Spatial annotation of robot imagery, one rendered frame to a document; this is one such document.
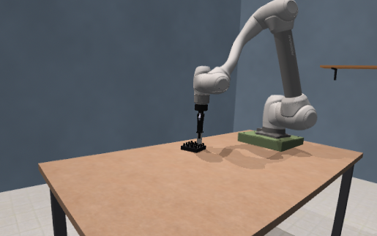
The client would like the black knob box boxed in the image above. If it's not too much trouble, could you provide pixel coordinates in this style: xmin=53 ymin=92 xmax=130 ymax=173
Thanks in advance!
xmin=181 ymin=141 xmax=206 ymax=153

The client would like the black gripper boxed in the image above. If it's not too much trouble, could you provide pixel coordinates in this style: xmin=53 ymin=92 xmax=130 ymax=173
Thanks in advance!
xmin=195 ymin=104 xmax=208 ymax=144

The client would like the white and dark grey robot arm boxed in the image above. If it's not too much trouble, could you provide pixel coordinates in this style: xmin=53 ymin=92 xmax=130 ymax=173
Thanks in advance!
xmin=193 ymin=0 xmax=317 ymax=139

